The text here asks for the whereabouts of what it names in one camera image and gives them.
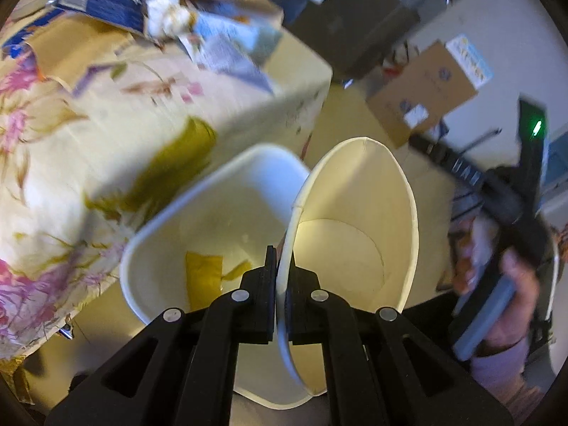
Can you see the blue yellow printed sheet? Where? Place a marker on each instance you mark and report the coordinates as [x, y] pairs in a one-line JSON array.
[[468, 60]]

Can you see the person's right hand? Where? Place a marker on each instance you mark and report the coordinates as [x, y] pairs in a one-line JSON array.
[[523, 306]]

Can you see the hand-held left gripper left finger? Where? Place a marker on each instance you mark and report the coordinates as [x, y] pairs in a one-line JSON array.
[[262, 306]]

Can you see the white paper cup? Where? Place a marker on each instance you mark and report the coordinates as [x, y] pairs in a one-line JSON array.
[[350, 213]]

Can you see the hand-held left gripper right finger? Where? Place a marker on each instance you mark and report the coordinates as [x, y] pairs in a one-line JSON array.
[[306, 315]]

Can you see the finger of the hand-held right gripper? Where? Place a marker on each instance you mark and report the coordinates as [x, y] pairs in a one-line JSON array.
[[483, 319]]

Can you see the person's right forearm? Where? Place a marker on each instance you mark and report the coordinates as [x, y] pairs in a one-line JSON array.
[[501, 372]]

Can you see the flattened light blue wrapper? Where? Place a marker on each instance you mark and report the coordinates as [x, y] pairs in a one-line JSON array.
[[230, 71]]

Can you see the torn dark blue carton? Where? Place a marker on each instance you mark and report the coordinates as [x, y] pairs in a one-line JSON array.
[[111, 13]]

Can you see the grey refrigerator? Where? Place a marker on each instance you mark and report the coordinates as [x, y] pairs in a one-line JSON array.
[[355, 31]]

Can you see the cardboard box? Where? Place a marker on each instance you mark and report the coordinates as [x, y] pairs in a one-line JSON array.
[[448, 75], [399, 111]]

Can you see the floral tablecloth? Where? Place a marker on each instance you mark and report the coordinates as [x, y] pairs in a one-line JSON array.
[[111, 133]]

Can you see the white plastic bin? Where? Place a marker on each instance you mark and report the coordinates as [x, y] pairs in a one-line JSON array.
[[230, 204]]

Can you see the yellow scrap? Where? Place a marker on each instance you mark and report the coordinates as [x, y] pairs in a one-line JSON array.
[[204, 275]]

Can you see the white tissue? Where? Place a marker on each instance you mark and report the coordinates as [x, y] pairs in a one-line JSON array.
[[168, 9]]

